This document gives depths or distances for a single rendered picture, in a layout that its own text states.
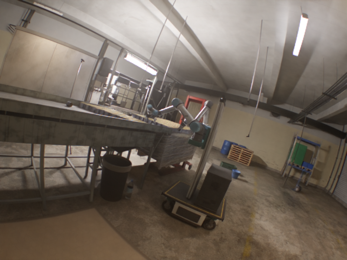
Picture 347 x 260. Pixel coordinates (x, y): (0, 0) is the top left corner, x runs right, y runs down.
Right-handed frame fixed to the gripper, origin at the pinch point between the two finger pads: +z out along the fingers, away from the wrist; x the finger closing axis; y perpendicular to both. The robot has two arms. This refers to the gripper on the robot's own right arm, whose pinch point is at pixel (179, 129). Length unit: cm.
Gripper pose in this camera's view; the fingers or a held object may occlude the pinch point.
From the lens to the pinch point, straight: 249.0
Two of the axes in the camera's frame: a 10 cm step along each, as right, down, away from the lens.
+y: 7.1, 6.6, -2.3
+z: -6.7, 7.4, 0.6
